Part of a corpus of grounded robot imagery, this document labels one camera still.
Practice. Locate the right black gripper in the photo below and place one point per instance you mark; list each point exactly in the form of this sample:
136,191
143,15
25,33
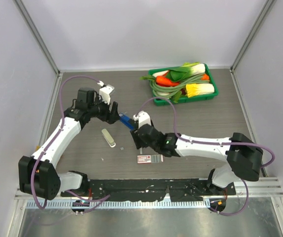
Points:
137,138

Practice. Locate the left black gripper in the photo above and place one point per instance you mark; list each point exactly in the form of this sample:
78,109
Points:
114,115

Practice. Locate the blue stapler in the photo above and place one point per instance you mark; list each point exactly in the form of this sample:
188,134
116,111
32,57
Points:
128,122

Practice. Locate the white beige stapler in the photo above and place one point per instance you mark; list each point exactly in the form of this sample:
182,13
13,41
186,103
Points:
109,139

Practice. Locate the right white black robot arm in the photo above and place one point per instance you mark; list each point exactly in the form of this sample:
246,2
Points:
242,159

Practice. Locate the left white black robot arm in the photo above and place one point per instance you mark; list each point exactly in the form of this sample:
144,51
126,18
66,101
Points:
37,173

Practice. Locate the red white staple box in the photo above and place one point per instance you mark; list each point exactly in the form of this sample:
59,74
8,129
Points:
146,159

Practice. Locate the green toy long beans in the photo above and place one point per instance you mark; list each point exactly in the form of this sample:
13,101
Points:
170,91

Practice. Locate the green plastic tray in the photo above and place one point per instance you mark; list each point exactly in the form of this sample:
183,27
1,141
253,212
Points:
181,96

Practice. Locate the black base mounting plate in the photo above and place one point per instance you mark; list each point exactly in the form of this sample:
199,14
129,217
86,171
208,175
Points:
151,190

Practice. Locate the orange toy carrot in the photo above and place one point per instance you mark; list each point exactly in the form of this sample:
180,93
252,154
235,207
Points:
165,82

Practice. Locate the white toy radish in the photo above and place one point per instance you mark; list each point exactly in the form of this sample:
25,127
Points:
161,73

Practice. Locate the yellow white toy cabbage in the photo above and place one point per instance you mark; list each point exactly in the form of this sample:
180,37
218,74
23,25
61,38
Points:
197,89

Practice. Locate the white green toy bok choy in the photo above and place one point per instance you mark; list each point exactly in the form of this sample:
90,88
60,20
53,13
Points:
186,71

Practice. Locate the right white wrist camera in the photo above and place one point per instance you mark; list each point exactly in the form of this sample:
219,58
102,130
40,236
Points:
142,118

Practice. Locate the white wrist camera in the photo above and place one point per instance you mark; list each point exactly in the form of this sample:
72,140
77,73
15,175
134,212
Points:
142,118
105,92

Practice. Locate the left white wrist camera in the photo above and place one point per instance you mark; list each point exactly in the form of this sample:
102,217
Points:
105,92

